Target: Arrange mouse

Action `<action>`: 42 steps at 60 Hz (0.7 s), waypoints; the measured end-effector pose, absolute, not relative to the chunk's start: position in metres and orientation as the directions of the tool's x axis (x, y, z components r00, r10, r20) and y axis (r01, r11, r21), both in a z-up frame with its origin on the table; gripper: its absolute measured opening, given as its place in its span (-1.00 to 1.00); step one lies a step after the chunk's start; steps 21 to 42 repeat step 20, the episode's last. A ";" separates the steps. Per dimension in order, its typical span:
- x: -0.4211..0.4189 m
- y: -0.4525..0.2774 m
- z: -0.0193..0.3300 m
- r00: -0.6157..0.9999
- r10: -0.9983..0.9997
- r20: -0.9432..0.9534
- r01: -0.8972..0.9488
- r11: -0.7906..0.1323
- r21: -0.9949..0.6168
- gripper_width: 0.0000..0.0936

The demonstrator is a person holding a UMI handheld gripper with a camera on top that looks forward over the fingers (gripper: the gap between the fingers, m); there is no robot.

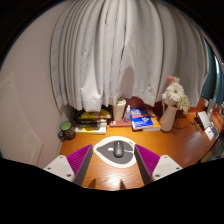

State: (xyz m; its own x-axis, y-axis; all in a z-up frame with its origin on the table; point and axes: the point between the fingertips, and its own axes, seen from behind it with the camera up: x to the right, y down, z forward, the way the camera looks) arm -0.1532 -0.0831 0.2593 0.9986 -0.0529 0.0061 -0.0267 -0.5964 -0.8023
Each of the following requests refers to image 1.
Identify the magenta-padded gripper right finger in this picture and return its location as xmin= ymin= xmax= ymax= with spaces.
xmin=133 ymin=143 xmax=184 ymax=186

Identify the red book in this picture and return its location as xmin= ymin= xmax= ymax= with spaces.
xmin=109 ymin=118 xmax=133 ymax=128

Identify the clear spray bottle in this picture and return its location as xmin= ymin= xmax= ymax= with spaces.
xmin=123 ymin=104 xmax=132 ymax=124

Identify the thin black book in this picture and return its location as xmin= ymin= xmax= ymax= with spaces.
xmin=75 ymin=118 xmax=108 ymax=125

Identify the dark mug with green inside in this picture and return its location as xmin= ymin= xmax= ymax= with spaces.
xmin=57 ymin=120 xmax=77 ymax=140

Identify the yellow and black book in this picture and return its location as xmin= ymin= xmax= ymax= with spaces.
xmin=78 ymin=109 xmax=113 ymax=121

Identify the white and grey mouse pad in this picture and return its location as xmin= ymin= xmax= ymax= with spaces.
xmin=93 ymin=135 xmax=138 ymax=169

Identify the thick black book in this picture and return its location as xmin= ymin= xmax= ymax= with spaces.
xmin=75 ymin=121 xmax=108 ymax=130

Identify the orange book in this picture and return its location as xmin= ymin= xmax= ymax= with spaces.
xmin=133 ymin=116 xmax=162 ymax=132

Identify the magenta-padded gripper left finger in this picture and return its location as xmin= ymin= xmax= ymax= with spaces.
xmin=43 ymin=143 xmax=94 ymax=187

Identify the blue book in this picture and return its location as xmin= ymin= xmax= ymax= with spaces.
xmin=129 ymin=107 xmax=155 ymax=130

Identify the pale yellow book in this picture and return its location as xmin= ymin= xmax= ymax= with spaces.
xmin=74 ymin=126 xmax=108 ymax=135

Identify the dark grey computer mouse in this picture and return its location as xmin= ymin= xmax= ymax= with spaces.
xmin=112 ymin=140 xmax=125 ymax=159

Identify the cream tumbler with lid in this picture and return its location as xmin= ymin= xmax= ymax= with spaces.
xmin=112 ymin=96 xmax=128 ymax=122

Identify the white pleated curtain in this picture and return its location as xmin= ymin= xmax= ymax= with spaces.
xmin=49 ymin=0 xmax=211 ymax=113

